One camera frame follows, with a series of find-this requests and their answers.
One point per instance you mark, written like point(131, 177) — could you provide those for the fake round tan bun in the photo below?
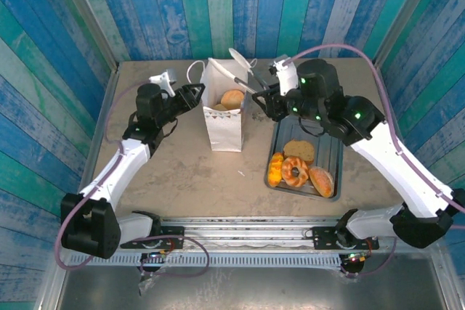
point(232, 98)

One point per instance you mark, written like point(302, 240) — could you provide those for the metal tongs white tips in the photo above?
point(223, 68)

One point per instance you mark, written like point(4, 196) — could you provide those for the white paper bag cartoon print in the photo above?
point(225, 132)

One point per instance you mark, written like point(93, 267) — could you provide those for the fake brown bread slice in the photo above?
point(298, 150)

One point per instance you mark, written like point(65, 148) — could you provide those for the fake yellow corn bread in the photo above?
point(275, 170)

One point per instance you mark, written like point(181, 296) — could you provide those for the fake oval orange bun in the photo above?
point(321, 181)

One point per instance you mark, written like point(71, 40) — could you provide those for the metal baking tray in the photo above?
point(327, 157)

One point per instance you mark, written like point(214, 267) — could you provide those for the small LED circuit board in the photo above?
point(157, 254)
point(355, 257)

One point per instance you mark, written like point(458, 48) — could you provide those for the grey metal base panel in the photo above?
point(254, 292)

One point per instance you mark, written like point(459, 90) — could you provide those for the aluminium corner post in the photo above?
point(88, 16)
point(406, 16)

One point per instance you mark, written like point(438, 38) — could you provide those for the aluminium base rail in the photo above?
point(247, 232)

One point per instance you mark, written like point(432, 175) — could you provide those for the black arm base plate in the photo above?
point(173, 235)
point(325, 237)

